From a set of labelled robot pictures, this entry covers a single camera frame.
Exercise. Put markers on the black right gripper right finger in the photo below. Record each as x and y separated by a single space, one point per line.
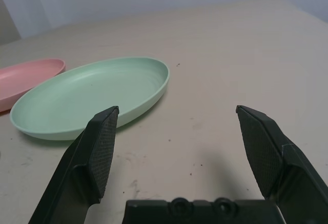
269 162

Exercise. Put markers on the mint green round plate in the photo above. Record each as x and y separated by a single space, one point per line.
84 93

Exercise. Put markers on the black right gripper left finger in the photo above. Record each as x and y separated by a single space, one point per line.
84 162

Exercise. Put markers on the pink round plate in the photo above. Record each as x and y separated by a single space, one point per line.
23 80

